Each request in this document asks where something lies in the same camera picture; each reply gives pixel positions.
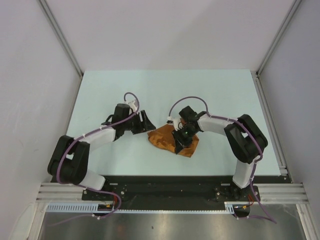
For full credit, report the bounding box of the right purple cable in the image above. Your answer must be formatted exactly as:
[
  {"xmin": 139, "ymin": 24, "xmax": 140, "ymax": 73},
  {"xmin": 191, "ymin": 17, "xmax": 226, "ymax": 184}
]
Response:
[{"xmin": 168, "ymin": 96, "xmax": 278, "ymax": 225}]

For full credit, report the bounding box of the aluminium frame rail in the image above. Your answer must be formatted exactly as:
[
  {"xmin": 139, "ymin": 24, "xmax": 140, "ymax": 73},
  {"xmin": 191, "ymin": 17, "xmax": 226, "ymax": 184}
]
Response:
[{"xmin": 36, "ymin": 183, "xmax": 309, "ymax": 204}]

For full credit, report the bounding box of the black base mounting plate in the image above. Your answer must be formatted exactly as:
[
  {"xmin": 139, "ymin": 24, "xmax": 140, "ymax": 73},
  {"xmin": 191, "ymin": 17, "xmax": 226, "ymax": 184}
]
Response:
[{"xmin": 49, "ymin": 174, "xmax": 263, "ymax": 211}]

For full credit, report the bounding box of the white slotted cable duct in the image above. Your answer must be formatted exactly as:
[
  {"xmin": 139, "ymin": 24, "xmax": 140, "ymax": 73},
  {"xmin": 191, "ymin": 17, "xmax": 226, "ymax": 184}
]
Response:
[{"xmin": 46, "ymin": 201, "xmax": 251, "ymax": 215}]

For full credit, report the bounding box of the right aluminium corner post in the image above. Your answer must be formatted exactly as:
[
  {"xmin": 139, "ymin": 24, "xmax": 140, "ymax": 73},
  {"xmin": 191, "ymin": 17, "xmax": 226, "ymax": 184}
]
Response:
[{"xmin": 255, "ymin": 0, "xmax": 303, "ymax": 76}]

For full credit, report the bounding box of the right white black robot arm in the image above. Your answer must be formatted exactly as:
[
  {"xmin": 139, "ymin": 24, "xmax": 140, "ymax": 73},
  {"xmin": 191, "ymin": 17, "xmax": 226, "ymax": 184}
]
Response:
[{"xmin": 167, "ymin": 106, "xmax": 268, "ymax": 201}]

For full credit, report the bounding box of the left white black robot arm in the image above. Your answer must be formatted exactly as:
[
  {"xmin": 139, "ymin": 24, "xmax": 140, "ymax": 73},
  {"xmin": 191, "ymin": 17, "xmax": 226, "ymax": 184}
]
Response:
[{"xmin": 47, "ymin": 102, "xmax": 156, "ymax": 200}]

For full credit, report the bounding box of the orange satin napkin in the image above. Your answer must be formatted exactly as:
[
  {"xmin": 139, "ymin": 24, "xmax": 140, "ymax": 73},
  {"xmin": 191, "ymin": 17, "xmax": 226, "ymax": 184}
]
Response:
[{"xmin": 147, "ymin": 123, "xmax": 200, "ymax": 158}]

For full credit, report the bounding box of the left aluminium corner post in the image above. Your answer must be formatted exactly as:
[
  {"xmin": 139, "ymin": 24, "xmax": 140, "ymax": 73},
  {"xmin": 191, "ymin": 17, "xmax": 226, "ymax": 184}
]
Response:
[{"xmin": 36, "ymin": 0, "xmax": 84, "ymax": 77}]

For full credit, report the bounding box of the aluminium corner post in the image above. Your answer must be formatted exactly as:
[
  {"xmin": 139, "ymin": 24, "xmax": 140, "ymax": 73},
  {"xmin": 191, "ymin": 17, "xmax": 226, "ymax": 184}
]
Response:
[
  {"xmin": 255, "ymin": 0, "xmax": 303, "ymax": 76},
  {"xmin": 36, "ymin": 0, "xmax": 84, "ymax": 77}
]

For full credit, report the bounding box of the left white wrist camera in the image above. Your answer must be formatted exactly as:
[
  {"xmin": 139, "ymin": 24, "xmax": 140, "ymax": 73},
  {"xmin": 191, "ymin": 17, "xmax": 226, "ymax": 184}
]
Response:
[{"xmin": 124, "ymin": 100, "xmax": 139, "ymax": 113}]

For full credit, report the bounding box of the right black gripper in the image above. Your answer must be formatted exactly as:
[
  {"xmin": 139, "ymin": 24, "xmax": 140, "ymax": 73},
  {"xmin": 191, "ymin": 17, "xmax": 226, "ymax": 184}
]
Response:
[{"xmin": 171, "ymin": 125, "xmax": 198, "ymax": 154}]

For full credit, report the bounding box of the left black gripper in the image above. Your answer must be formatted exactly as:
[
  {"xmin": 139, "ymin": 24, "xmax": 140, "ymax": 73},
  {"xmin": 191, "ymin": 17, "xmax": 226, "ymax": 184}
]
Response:
[{"xmin": 122, "ymin": 110, "xmax": 155, "ymax": 135}]

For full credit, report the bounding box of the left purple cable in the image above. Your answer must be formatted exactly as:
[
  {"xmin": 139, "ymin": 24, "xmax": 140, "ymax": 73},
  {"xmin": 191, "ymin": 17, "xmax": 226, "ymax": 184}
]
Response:
[{"xmin": 48, "ymin": 92, "xmax": 141, "ymax": 227}]

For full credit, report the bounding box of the purple cable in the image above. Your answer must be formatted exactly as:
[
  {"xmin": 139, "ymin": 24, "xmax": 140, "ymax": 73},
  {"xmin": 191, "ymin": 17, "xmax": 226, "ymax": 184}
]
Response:
[
  {"xmin": 168, "ymin": 96, "xmax": 278, "ymax": 225},
  {"xmin": 48, "ymin": 92, "xmax": 141, "ymax": 227}
]

